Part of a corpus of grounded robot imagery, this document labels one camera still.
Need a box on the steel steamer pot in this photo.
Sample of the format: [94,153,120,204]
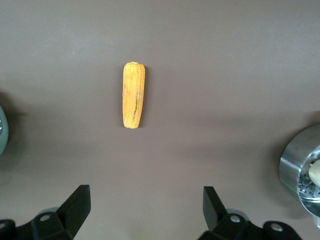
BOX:
[278,124,320,230]

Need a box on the brown table cover sheet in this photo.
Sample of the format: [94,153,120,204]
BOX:
[0,0,320,240]

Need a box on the yellow corn cob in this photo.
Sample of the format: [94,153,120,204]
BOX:
[121,61,147,130]

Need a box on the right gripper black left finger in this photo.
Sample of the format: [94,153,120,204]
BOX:
[0,184,91,240]

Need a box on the white steamed bun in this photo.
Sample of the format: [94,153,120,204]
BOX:
[308,159,320,187]

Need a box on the stainless steel cooking pot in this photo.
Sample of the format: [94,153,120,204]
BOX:
[0,104,10,156]

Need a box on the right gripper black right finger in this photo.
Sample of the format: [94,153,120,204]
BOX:
[197,186,301,240]

